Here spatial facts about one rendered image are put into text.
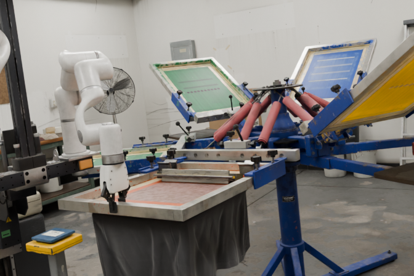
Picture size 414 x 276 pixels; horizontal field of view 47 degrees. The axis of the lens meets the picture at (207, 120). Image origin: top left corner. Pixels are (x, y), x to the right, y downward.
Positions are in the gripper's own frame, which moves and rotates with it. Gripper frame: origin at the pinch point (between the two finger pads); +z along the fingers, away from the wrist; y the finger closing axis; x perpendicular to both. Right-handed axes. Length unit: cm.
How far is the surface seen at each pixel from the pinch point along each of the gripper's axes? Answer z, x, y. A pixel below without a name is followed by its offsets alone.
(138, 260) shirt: 23.1, -0.5, -8.5
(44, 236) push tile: 5.3, -12.1, 22.1
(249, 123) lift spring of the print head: -16, -5, -112
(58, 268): 16.4, -9.8, 19.8
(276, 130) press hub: -9, 1, -134
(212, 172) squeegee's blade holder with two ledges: -2.1, 9.6, -47.7
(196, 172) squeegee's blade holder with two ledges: -2.2, 1.5, -47.6
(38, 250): 8.7, -11.8, 25.3
